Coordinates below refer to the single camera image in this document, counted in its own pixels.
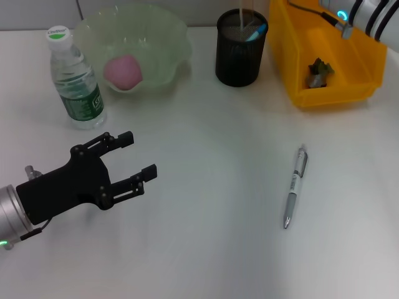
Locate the blue teal scissors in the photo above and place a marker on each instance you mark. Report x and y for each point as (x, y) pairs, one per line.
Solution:
(260, 31)

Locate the green glass fruit plate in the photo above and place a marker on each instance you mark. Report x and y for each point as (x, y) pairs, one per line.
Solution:
(162, 46)

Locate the clear green-label water bottle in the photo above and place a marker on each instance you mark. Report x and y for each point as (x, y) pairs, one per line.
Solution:
(81, 102)

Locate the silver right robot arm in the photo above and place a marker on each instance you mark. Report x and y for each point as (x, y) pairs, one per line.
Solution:
(374, 15)

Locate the silver pen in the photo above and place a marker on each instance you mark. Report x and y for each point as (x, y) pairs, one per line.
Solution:
(296, 177)

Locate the black mesh pen holder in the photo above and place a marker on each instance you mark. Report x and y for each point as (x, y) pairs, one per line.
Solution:
(240, 62)

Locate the yellow plastic bin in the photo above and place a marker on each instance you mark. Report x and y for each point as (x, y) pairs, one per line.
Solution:
(352, 56)

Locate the transparent plastic ruler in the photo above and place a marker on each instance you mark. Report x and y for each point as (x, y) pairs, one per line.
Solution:
(241, 15)

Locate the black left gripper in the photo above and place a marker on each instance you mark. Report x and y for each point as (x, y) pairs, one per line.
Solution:
(68, 187)

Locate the pink peach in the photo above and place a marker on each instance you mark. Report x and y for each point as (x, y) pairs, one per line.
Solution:
(123, 73)

